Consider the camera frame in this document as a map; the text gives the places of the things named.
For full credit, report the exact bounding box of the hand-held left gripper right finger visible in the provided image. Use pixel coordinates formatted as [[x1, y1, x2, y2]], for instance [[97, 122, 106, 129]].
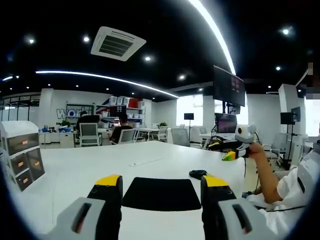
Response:
[[200, 173, 279, 240]]

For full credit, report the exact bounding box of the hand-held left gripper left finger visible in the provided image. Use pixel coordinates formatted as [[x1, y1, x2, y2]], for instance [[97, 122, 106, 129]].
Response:
[[47, 174, 124, 240]]

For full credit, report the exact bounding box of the black mouse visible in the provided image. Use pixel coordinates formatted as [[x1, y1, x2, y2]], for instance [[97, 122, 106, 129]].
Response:
[[188, 169, 208, 179]]

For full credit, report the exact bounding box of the black mouse pad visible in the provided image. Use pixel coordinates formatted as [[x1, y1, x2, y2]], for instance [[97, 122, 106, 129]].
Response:
[[121, 176, 202, 212]]

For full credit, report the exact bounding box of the lit desk monitor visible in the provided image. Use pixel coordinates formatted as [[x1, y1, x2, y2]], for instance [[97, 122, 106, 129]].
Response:
[[214, 112, 238, 135]]

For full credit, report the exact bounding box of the white desk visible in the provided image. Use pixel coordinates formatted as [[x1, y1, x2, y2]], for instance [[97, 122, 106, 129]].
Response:
[[6, 140, 251, 240]]

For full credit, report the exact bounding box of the person's right hand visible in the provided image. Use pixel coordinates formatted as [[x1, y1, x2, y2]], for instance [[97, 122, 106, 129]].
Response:
[[246, 142, 265, 159]]

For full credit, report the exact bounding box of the white mesh office chair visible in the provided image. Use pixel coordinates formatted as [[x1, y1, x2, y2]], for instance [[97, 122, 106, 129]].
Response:
[[170, 127, 191, 148], [79, 122, 103, 148], [152, 125, 169, 143], [116, 128, 138, 145]]

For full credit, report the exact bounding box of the small monitor on stand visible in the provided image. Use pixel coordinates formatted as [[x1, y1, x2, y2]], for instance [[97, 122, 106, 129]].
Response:
[[183, 112, 195, 141]]

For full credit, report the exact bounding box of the black monitor on tripod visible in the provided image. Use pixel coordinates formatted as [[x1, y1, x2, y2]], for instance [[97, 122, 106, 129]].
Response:
[[279, 106, 302, 151]]

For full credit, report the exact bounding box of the large hanging monitor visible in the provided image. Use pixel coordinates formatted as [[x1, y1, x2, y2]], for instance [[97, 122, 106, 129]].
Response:
[[212, 65, 246, 107]]

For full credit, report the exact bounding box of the person in white shirt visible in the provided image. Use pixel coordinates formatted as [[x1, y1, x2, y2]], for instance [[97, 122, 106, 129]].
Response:
[[241, 148, 320, 237]]

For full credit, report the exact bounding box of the grey chest device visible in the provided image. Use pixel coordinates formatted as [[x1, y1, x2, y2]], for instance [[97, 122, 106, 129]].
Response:
[[296, 149, 320, 195]]

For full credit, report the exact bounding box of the white drawer unit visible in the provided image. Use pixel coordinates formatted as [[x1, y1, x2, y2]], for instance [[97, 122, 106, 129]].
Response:
[[0, 120, 46, 193]]

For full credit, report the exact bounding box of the shelf with storage boxes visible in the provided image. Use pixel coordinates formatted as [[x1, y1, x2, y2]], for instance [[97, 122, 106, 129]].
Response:
[[96, 95, 146, 130]]

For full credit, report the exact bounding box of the long ceiling light strip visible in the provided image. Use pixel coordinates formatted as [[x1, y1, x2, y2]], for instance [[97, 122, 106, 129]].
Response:
[[187, 0, 237, 76]]

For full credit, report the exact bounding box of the curved ceiling light strip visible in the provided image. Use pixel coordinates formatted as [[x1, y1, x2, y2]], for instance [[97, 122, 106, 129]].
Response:
[[35, 70, 180, 99]]

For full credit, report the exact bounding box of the white ceiling air vent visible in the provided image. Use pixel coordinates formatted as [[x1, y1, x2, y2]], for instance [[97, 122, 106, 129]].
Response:
[[90, 25, 147, 63]]

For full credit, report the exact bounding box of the black device cable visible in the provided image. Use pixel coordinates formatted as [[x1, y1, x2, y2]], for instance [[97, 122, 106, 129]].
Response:
[[264, 204, 307, 213]]

